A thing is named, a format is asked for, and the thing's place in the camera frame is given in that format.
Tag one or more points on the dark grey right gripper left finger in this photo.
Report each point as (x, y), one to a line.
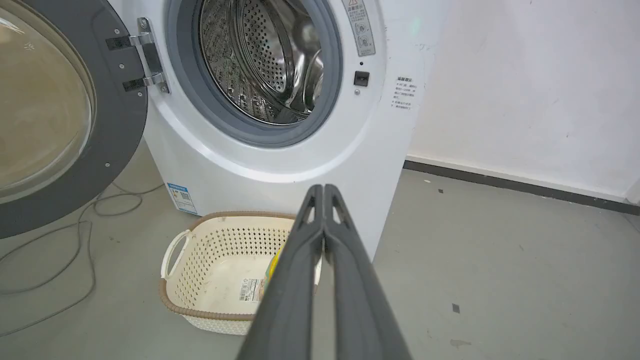
(290, 295)

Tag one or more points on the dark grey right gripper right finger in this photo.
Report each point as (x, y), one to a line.
(360, 300)

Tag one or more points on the white front-load washing machine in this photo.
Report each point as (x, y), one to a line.
(280, 150)

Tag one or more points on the grey round washer door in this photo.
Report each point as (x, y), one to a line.
(60, 110)

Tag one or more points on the yellow green toy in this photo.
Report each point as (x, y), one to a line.
(272, 267)

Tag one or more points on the cream perforated laundry basket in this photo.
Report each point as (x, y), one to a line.
(215, 275)

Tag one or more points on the black skirting board strip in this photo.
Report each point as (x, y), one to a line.
(520, 186)

